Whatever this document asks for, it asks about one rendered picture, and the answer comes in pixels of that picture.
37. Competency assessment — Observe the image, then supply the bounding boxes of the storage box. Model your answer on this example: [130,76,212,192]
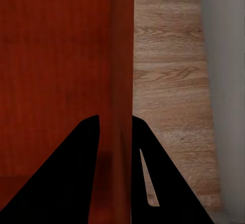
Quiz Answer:
[0,0,134,224]

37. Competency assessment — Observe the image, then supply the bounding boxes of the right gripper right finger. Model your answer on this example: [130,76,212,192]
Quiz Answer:
[131,115,214,224]

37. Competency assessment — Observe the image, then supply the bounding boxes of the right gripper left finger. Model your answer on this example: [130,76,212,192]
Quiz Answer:
[0,115,100,224]

